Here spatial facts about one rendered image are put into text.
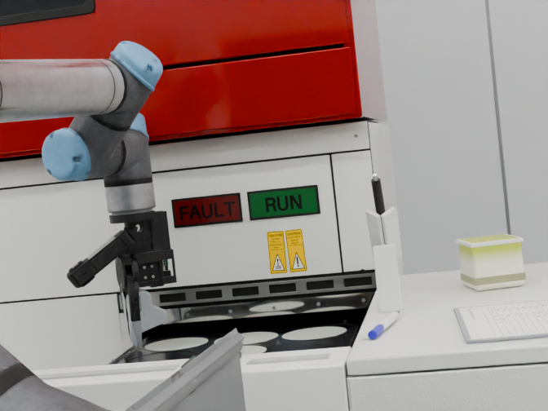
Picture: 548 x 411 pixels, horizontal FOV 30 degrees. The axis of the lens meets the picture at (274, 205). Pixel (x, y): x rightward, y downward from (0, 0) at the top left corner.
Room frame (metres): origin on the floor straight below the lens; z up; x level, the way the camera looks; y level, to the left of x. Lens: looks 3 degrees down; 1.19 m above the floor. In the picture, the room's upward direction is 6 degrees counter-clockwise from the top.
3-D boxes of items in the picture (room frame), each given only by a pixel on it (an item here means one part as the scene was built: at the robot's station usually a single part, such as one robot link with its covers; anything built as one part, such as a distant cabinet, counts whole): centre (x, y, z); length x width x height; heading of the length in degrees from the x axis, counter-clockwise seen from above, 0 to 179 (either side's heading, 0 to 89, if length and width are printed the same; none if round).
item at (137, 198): (1.59, 0.22, 1.13); 0.08 x 0.08 x 0.05
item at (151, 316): (1.58, 0.21, 0.95); 0.06 x 0.03 x 0.09; 108
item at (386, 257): (1.33, -0.14, 1.03); 0.06 x 0.04 x 0.13; 170
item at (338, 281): (1.70, 0.06, 0.96); 0.44 x 0.01 x 0.02; 80
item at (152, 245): (1.59, 0.21, 1.05); 0.09 x 0.08 x 0.12; 108
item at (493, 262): (1.42, -0.29, 1.00); 0.07 x 0.07 x 0.07; 5
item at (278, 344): (1.48, 0.08, 0.90); 0.34 x 0.34 x 0.01; 80
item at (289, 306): (1.69, 0.06, 0.89); 0.44 x 0.02 x 0.10; 80
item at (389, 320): (1.20, -0.12, 0.97); 0.14 x 0.01 x 0.01; 161
